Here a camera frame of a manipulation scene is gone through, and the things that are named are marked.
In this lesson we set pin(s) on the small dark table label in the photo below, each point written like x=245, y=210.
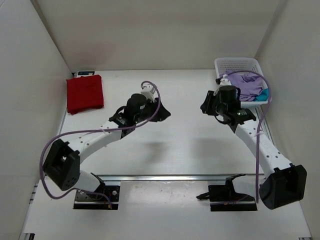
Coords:
x=85, y=73

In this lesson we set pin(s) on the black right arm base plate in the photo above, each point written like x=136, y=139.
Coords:
x=224, y=198

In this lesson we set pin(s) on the lilac t shirt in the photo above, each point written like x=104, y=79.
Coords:
x=250, y=84

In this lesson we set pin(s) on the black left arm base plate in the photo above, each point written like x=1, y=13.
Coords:
x=108, y=201

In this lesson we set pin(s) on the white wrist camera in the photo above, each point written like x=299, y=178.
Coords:
x=222, y=81
x=148, y=91

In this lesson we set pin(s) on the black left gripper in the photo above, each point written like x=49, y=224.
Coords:
x=159, y=113

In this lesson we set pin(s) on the aluminium table frame rail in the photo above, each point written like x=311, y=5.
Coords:
x=164, y=178

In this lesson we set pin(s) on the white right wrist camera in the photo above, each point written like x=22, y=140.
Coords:
x=222, y=81

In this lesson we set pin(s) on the red t shirt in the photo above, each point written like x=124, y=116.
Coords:
x=84, y=93

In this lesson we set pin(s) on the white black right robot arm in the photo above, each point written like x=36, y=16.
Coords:
x=285, y=182

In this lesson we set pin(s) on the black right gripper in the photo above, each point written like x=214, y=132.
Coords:
x=206, y=107

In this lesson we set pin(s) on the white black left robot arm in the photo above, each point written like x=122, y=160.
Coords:
x=63, y=161

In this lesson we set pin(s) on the white plastic laundry basket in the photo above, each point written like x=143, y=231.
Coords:
x=241, y=65

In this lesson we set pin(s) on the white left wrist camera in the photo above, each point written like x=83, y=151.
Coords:
x=148, y=91

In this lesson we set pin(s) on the teal t shirt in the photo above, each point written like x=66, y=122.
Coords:
x=264, y=96

